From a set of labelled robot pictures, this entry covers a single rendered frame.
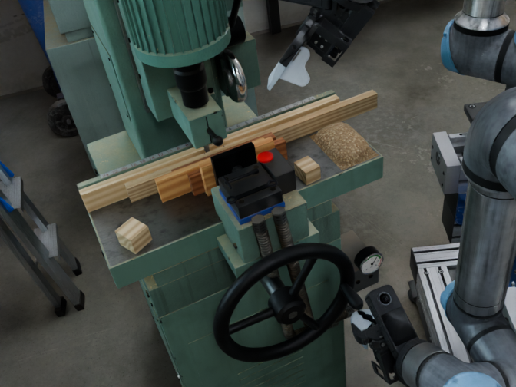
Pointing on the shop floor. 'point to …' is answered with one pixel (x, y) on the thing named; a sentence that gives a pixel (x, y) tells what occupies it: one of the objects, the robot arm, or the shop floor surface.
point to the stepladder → (37, 243)
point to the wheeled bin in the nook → (36, 15)
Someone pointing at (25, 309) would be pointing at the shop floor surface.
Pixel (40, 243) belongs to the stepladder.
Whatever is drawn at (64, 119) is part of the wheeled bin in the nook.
